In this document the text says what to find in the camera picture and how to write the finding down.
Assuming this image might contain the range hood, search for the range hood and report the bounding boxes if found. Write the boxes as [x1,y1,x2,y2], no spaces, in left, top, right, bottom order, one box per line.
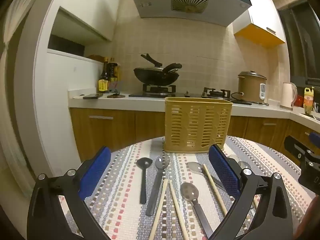
[128,0,252,27]

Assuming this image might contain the yellow bottomed wall cabinet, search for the yellow bottomed wall cabinet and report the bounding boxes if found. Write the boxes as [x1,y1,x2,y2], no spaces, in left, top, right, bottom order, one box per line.
[232,0,287,48]

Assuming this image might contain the dark window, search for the dark window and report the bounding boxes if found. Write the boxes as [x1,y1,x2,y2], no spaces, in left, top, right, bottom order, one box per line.
[277,0,320,86]

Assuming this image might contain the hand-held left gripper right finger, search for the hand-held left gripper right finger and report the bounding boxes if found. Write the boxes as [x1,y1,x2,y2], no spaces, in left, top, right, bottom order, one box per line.
[208,144,300,240]

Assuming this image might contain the white kitchen countertop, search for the white kitchen countertop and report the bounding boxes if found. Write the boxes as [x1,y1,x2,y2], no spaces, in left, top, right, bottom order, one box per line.
[68,89,320,128]

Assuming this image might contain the small black spoon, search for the small black spoon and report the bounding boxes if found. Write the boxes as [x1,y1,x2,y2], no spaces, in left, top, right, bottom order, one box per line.
[136,157,153,204]

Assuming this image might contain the striped woven tablecloth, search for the striped woven tablecloth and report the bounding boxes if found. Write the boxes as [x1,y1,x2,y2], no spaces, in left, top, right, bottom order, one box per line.
[59,135,316,240]

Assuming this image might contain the brown rice cooker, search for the brown rice cooker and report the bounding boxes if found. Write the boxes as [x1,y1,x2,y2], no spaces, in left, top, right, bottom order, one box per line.
[237,71,268,104]

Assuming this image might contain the wooden chopstick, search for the wooden chopstick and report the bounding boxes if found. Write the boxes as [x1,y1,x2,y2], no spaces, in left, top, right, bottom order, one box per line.
[169,179,190,240]
[202,164,228,216]
[149,179,169,240]

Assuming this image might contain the rice cooker power cable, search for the rice cooker power cable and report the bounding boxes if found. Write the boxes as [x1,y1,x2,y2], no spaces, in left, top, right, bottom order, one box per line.
[230,92,269,106]

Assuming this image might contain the metal spoon black handle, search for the metal spoon black handle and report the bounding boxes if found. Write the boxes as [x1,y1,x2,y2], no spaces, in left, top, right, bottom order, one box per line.
[145,155,170,217]

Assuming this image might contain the red label sauce bottle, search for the red label sauce bottle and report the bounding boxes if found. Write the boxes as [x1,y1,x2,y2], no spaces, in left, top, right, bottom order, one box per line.
[107,58,120,90]

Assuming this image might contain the yellow label soy sauce bottle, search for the yellow label soy sauce bottle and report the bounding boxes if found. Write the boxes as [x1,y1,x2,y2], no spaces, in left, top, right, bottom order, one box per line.
[97,57,110,93]

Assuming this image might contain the wooden base cabinets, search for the wooden base cabinets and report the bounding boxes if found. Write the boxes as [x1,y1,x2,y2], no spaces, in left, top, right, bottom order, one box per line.
[69,107,320,167]

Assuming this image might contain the yellow detergent bottle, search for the yellow detergent bottle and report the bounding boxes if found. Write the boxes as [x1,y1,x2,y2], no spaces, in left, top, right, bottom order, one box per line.
[303,86,315,116]

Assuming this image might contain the white electric kettle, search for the white electric kettle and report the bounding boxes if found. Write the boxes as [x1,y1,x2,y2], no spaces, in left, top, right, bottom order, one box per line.
[280,82,298,109]

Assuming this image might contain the yellow slotted plastic basket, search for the yellow slotted plastic basket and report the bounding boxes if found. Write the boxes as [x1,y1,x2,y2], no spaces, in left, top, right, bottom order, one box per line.
[164,97,233,153]

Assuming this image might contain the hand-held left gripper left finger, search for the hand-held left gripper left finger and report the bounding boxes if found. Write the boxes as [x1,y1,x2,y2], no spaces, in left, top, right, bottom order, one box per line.
[27,146,112,240]

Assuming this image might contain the black gas stove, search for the black gas stove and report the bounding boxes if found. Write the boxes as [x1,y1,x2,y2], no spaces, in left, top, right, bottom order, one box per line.
[128,84,252,105]

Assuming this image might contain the white wall cabinet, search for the white wall cabinet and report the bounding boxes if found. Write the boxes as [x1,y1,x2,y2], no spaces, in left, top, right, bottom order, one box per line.
[51,0,121,42]

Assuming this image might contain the black wok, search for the black wok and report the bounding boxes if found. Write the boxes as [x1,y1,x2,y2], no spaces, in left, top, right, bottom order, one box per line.
[133,66,180,86]

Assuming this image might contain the metal spoon with dark handle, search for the metal spoon with dark handle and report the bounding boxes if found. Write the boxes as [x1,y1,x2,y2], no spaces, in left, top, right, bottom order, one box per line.
[180,182,213,239]

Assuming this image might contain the black pan handle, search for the black pan handle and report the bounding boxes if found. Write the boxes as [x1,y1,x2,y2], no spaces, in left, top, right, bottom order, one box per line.
[162,63,183,75]

